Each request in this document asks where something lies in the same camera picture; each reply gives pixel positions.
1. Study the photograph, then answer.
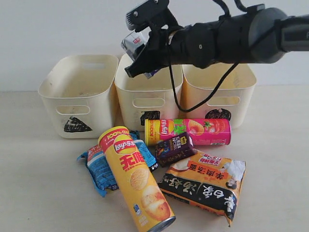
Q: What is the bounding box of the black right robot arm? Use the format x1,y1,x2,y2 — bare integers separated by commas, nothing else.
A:
125,5,309,77

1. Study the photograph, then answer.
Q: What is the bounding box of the purple drink carton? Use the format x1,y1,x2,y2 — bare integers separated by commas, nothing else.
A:
155,132,195,167

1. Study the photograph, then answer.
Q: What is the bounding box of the white milk carton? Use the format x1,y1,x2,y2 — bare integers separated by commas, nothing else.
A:
121,32,161,74

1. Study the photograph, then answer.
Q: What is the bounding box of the orange black noodle packet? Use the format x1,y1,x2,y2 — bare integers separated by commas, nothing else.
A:
158,149,246,224

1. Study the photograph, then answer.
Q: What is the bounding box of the left cream plastic bin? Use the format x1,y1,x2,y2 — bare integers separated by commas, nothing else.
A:
38,55,119,139

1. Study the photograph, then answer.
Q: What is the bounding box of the right cream plastic bin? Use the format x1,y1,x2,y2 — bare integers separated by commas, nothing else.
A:
181,63,256,129

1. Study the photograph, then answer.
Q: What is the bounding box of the middle cream plastic bin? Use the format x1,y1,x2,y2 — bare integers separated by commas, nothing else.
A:
114,54,179,131

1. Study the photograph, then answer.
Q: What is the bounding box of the pink Lays chips can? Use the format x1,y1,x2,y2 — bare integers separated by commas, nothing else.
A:
145,118,231,146

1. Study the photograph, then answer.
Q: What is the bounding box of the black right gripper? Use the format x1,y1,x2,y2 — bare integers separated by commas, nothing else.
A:
125,29,186,78

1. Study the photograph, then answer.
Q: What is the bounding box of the yellow Lays chips can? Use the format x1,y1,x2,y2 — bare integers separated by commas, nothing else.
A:
98,126,176,232

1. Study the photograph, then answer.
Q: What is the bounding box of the blue instant noodle packet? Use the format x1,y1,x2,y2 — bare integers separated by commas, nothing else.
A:
77,130,158,197

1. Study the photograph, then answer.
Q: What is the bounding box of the cream plastic bin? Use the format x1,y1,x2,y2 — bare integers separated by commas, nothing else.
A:
38,55,119,139
114,54,179,131
181,63,256,129

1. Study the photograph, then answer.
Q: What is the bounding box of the black camera cable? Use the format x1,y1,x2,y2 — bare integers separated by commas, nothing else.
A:
168,29,239,113

